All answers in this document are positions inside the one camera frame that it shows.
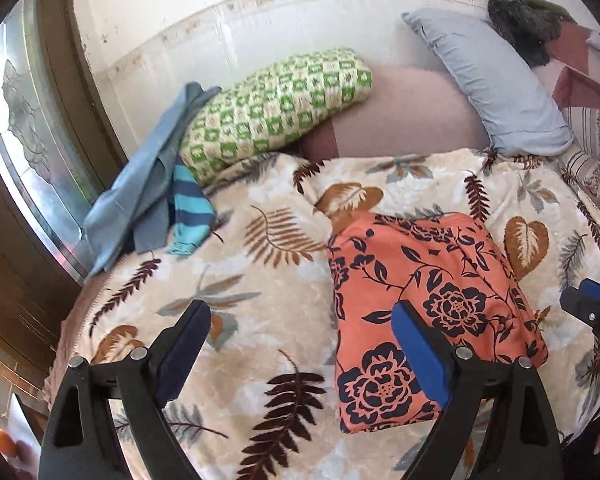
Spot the wooden stained-glass door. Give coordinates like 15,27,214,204
0,0,125,370

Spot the teal striped garment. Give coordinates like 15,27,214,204
169,157,215,256

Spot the orange floral garment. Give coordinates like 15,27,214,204
327,212,548,434

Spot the striped beige pillow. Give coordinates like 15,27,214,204
558,107,600,206

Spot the green checkered pillow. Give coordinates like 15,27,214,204
180,48,373,186

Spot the blue-grey cloth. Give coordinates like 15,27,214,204
84,82,221,276

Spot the maroon pink quilt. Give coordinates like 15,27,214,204
532,23,600,110

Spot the pink bolster cushion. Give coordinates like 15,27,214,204
299,66,490,162

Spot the grey-blue pillow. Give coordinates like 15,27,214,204
402,8,573,157

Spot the dark furry cushion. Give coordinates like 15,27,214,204
486,0,574,68

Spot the floral leaf-print blanket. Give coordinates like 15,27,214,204
43,150,600,479

